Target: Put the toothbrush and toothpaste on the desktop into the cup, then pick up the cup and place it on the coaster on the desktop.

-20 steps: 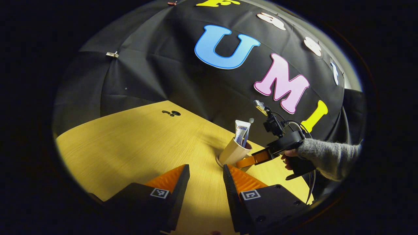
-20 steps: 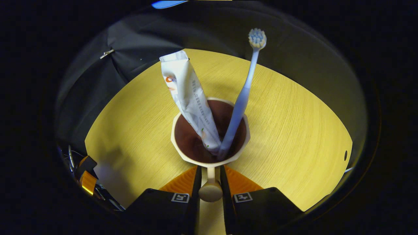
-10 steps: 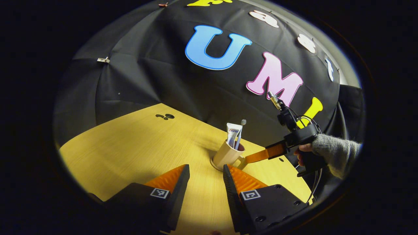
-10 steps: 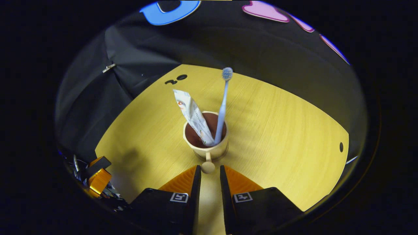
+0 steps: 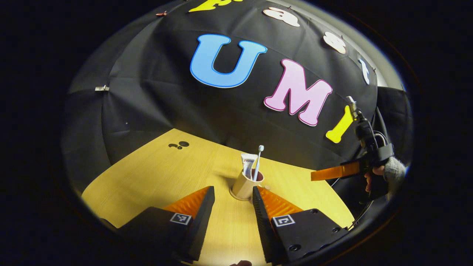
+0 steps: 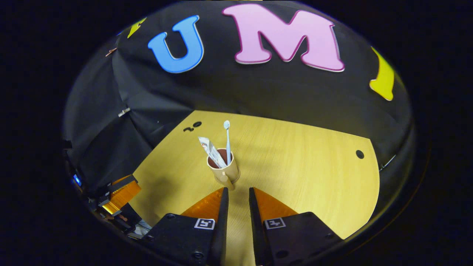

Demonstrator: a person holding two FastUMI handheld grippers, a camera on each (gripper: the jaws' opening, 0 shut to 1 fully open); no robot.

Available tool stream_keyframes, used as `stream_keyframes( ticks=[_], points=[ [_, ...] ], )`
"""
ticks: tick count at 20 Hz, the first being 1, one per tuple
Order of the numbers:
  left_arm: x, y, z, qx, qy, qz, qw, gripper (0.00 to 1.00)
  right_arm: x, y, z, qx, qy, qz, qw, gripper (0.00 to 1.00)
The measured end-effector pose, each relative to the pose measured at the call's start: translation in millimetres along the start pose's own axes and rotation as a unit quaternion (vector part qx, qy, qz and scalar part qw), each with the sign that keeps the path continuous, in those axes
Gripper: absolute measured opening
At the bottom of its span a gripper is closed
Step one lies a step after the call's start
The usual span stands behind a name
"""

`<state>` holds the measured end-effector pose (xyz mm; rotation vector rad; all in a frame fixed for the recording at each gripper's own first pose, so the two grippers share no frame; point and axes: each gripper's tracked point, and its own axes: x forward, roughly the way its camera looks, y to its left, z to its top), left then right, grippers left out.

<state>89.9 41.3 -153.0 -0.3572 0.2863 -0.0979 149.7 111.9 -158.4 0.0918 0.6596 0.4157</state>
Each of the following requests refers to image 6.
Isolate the beige cup with handle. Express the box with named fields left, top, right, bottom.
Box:
left=206, top=148, right=241, bottom=191

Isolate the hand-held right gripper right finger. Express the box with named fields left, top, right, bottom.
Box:
left=248, top=187, right=344, bottom=266

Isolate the wooden desktop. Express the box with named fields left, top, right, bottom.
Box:
left=129, top=110, right=380, bottom=266

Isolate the black backdrop cloth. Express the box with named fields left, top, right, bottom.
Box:
left=62, top=0, right=416, bottom=192

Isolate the white toothpaste tube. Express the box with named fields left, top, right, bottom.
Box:
left=198, top=137, right=227, bottom=169

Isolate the grey toothbrush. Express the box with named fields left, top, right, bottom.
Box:
left=223, top=120, right=233, bottom=166

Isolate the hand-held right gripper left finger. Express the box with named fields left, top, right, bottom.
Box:
left=142, top=187, right=229, bottom=266

